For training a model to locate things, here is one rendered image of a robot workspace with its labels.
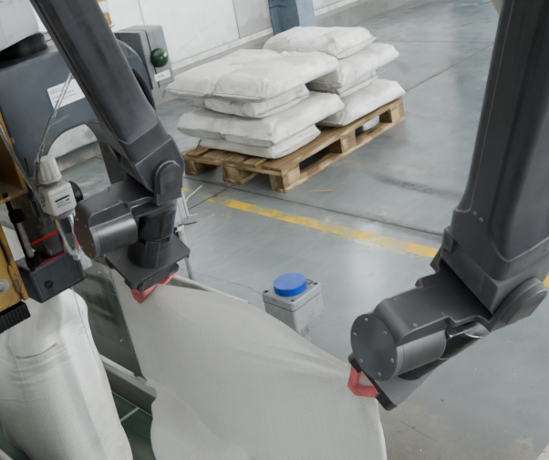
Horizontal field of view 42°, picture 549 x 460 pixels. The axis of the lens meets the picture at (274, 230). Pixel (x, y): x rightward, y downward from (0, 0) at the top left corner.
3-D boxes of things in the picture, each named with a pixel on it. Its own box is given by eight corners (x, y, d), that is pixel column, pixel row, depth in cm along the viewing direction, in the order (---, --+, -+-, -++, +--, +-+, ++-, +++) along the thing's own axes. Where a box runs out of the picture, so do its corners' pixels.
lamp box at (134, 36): (175, 81, 113) (161, 25, 109) (153, 90, 110) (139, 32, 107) (147, 79, 118) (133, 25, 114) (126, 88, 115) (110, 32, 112)
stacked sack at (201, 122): (298, 105, 438) (294, 82, 432) (226, 144, 395) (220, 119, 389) (247, 102, 464) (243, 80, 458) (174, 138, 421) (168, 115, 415)
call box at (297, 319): (326, 310, 131) (321, 282, 128) (297, 332, 126) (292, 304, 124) (294, 298, 136) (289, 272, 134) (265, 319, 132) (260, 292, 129)
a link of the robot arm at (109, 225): (182, 159, 84) (145, 132, 89) (95, 188, 78) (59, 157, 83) (186, 242, 91) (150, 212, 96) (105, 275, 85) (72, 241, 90)
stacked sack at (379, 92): (409, 99, 452) (408, 75, 446) (346, 135, 412) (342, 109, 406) (357, 94, 481) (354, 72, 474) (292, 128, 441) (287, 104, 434)
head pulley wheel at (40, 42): (59, 47, 102) (54, 30, 101) (3, 66, 96) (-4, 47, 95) (29, 47, 108) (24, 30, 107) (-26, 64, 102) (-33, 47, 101)
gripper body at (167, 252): (102, 263, 96) (104, 225, 91) (160, 231, 103) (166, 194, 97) (132, 294, 94) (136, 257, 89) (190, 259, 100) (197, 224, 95)
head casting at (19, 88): (179, 193, 118) (133, 10, 105) (51, 258, 103) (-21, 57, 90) (82, 168, 138) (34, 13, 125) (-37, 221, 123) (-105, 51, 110)
